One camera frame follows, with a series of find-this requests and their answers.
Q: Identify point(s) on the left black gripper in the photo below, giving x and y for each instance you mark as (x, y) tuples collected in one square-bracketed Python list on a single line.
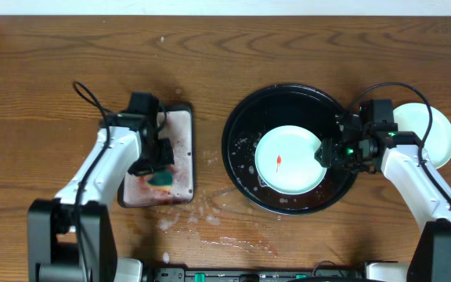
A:
[(156, 165)]

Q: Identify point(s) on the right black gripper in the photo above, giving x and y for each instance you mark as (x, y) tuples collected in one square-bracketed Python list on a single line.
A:
[(330, 151)]

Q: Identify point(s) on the green yellow sponge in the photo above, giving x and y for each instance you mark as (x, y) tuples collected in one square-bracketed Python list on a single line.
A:
[(162, 179)]

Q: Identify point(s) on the light green plate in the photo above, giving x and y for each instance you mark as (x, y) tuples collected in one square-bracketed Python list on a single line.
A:
[(285, 160), (414, 117)]

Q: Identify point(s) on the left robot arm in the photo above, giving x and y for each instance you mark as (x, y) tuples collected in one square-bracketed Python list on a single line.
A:
[(70, 238)]

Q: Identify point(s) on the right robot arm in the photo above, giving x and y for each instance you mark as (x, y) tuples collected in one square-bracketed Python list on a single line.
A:
[(401, 158)]

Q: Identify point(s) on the rectangular soapy water tray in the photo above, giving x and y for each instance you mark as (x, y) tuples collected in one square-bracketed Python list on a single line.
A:
[(135, 192)]

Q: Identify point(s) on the round black tray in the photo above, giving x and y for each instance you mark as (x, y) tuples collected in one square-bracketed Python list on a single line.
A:
[(269, 108)]

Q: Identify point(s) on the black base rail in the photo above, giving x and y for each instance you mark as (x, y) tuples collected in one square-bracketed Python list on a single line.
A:
[(181, 273)]

